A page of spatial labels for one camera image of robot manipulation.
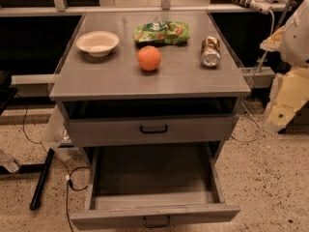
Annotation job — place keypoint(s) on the green chip bag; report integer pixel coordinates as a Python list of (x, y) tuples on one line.
[(162, 32)]

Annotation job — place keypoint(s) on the white paper bowl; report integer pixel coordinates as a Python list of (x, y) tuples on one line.
[(98, 43)]

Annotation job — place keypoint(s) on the clear plastic side panel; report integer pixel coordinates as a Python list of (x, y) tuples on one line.
[(56, 137)]

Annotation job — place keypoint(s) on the black metal stand leg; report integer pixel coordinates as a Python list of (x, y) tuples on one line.
[(36, 199)]

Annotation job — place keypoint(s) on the crushed metal can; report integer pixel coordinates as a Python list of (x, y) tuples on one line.
[(210, 52)]

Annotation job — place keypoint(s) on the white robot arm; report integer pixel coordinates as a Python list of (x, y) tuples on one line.
[(292, 42)]

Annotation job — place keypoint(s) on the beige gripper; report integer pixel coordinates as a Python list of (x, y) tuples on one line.
[(296, 39)]

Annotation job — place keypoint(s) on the grey drawer cabinet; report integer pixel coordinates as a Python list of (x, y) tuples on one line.
[(115, 87)]

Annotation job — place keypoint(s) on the orange fruit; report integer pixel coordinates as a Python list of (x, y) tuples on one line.
[(149, 58)]

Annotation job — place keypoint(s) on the grey drawer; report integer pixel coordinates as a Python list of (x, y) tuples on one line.
[(150, 130), (153, 186)]

